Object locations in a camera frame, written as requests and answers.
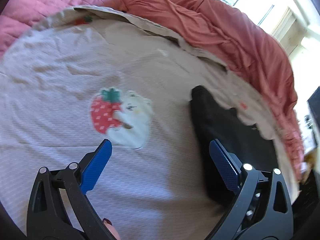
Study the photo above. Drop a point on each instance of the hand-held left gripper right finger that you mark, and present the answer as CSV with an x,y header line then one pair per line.
x,y
225,165

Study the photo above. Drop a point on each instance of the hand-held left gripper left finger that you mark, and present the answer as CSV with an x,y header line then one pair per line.
x,y
97,165

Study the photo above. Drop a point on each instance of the black long-sleeve shirt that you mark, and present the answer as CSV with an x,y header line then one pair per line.
x,y
220,125

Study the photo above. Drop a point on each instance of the person's left hand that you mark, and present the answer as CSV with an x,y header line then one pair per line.
x,y
112,230

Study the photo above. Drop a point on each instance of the beige strawberry print blanket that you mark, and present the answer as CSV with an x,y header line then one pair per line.
x,y
62,80

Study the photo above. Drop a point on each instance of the dark monitor screen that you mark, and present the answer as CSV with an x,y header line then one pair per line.
x,y
315,105

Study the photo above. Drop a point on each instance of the coral duvet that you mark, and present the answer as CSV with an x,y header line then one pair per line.
x,y
225,30

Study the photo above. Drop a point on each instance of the pink quilted blanket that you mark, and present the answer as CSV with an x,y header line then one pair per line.
x,y
50,0

